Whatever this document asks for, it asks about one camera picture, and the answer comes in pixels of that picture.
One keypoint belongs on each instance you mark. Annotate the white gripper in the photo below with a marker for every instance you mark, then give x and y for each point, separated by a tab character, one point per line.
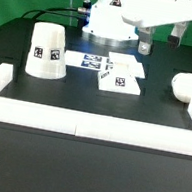
152	13

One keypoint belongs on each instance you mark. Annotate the white marker sheet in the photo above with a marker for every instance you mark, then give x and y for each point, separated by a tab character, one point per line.
99	63

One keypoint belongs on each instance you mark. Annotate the white lamp base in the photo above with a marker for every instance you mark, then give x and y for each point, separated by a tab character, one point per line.
121	78

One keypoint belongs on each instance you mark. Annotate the white U-shaped fence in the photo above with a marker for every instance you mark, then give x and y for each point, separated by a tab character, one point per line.
92	126

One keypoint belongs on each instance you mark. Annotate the white lamp bulb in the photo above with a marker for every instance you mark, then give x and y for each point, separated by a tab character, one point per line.
182	87

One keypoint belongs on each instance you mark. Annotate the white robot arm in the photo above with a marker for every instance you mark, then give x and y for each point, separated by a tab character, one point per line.
106	26

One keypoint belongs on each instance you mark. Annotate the white lamp shade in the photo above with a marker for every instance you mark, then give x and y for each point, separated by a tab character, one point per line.
46	58

